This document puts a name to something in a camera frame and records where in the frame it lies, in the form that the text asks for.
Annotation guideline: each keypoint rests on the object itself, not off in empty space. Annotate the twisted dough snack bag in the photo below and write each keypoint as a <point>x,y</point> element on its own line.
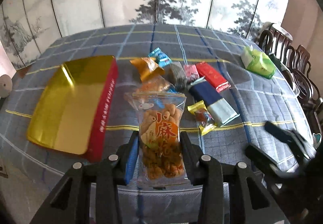
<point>156,84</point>
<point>159,115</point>

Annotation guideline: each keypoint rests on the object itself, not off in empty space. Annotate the dark seaweed snack packet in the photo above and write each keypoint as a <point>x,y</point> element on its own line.
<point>177,76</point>

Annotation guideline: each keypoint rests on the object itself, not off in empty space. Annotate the green tissue pack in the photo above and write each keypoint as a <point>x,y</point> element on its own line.
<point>257,62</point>

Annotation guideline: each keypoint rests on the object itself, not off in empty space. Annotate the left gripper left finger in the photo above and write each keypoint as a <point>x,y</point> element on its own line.
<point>69,201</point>

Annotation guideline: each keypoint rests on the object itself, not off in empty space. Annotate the twisted dough snack bag front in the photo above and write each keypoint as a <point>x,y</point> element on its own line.
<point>159,115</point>

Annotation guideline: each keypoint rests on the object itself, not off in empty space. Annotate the round grey disc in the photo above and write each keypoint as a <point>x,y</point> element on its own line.
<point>6,85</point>

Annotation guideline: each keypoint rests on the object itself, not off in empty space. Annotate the red long snack packet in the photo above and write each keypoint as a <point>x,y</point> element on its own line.
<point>212,76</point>

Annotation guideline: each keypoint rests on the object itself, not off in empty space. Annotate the light blue small packet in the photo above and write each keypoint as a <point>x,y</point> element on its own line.
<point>160,58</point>

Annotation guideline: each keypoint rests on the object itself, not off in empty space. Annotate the yellow small candy packet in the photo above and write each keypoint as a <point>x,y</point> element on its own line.
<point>204,119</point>

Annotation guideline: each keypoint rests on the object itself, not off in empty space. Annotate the dark wooden chair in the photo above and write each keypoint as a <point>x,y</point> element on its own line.
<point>276,42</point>
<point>309,96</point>

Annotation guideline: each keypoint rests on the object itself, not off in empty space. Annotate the red gold toffee tin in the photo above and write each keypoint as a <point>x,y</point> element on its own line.
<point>73,110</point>

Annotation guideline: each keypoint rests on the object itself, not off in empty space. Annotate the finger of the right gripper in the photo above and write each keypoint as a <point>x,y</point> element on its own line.
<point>263,161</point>
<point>298,145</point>

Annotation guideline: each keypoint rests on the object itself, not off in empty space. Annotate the pink patterned snack packet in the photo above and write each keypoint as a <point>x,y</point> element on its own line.
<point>191,72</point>

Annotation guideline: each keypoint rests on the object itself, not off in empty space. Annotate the navy white long packet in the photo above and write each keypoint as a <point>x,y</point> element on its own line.
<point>220,110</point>

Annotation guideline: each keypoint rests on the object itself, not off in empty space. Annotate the orange snack packet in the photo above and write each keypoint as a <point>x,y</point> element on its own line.
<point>147,68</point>

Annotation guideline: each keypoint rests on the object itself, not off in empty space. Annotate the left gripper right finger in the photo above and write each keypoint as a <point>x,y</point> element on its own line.
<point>249,200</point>

